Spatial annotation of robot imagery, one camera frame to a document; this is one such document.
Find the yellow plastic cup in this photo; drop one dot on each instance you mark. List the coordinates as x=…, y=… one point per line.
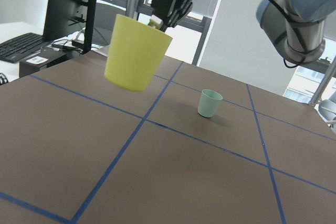
x=135, y=53

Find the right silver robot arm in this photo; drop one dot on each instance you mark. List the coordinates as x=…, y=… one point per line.
x=294, y=27

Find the green plastic cup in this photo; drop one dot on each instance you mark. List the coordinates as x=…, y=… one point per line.
x=209, y=103

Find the black computer monitor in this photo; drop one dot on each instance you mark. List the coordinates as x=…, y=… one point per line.
x=64, y=17

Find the black box with label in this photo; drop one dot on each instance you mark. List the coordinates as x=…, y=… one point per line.
x=45, y=59

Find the black computer keyboard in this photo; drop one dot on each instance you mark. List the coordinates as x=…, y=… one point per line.
x=16, y=49

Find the aluminium frame post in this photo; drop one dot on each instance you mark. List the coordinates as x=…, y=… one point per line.
x=208, y=9

